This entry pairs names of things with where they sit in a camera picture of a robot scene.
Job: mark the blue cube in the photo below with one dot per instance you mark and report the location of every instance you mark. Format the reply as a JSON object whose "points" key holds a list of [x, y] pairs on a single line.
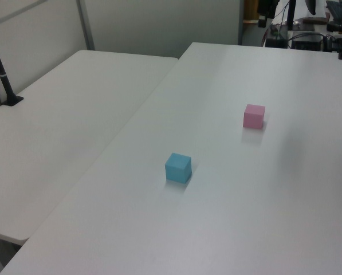
{"points": [[176, 169]]}

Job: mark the pink cube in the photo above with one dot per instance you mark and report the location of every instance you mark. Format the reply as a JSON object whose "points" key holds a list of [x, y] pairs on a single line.
{"points": [[253, 116]]}

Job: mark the white folding table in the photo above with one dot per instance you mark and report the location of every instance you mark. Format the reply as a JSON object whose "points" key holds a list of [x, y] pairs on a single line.
{"points": [[59, 129]]}

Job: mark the small black box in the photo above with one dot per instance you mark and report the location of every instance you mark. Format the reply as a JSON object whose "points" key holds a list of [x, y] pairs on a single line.
{"points": [[275, 42]]}

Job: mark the wooden cabinet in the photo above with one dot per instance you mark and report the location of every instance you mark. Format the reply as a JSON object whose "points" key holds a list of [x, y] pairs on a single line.
{"points": [[251, 8]]}

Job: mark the black electronics box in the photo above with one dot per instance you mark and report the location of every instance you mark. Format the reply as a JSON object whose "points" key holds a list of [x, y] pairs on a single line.
{"points": [[305, 43]]}

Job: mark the black monitor stand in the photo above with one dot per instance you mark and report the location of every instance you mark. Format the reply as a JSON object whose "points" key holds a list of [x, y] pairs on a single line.
{"points": [[291, 17]]}

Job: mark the brown flat object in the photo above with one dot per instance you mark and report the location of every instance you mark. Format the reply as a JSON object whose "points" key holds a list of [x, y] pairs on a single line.
{"points": [[314, 20]]}

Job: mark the black keyboard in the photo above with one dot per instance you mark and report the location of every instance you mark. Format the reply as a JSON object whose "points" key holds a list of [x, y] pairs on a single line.
{"points": [[338, 10]]}

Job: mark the grey metal partition post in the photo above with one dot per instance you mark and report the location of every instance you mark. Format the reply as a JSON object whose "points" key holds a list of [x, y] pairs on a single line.
{"points": [[85, 25]]}

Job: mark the black camera pole with base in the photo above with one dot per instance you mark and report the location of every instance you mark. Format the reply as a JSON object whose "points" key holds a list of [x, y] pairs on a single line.
{"points": [[7, 86]]}

